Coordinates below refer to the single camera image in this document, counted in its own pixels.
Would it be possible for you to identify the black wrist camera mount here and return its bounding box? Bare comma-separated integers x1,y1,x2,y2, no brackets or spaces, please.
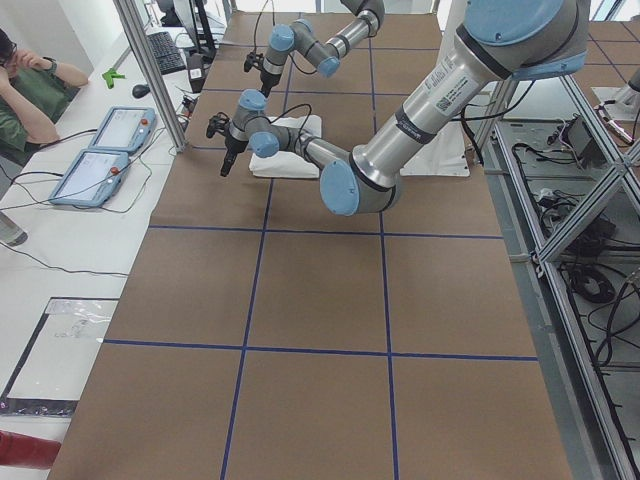
205,112,231,139
243,51,264,73

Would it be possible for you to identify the aluminium frame post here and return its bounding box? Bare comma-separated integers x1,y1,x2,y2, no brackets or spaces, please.
113,0,187,153

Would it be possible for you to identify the black computer mouse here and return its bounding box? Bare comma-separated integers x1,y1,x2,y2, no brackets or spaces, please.
131,84,150,99

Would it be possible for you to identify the black keyboard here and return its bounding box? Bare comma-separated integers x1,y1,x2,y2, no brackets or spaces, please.
147,31,186,75

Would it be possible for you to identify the lower blue teach pendant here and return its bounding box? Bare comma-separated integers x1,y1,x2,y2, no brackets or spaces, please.
48,149,130,208

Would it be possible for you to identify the red object at corner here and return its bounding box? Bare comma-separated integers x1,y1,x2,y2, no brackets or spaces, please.
1,430,61,470

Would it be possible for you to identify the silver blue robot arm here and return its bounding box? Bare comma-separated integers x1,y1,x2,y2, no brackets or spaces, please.
244,0,386,97
221,0,590,216

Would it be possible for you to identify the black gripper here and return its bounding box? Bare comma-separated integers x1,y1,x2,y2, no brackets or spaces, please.
220,127,246,177
260,62,281,98

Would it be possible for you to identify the blue teach pendant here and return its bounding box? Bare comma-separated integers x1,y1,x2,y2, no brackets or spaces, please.
89,106,157,154
48,149,130,208

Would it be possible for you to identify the upper blue teach pendant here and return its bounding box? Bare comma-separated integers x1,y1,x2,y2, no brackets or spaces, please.
89,106,157,154

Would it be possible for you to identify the green plastic clamp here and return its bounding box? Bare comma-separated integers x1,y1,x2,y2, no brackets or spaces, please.
101,68,126,90

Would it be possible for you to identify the white long-sleeve printed shirt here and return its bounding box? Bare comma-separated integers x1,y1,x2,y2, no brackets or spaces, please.
249,114,322,179

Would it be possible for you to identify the person in green shirt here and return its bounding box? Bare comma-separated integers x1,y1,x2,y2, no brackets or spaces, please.
1,33,89,166

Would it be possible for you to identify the plastic sleeve with paper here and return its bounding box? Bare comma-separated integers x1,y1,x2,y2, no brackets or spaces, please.
1,297,118,418

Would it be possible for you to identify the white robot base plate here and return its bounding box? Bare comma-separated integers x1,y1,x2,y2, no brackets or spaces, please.
400,122,470,177

